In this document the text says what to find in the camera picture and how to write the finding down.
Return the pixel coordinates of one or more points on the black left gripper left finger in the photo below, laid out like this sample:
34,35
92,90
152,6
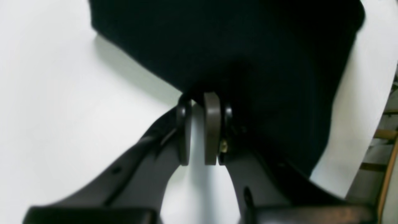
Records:
131,190

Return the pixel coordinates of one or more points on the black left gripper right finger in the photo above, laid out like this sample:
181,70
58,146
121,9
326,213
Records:
268,188

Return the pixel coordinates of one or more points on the black graphic T-shirt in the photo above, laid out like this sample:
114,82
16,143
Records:
279,62

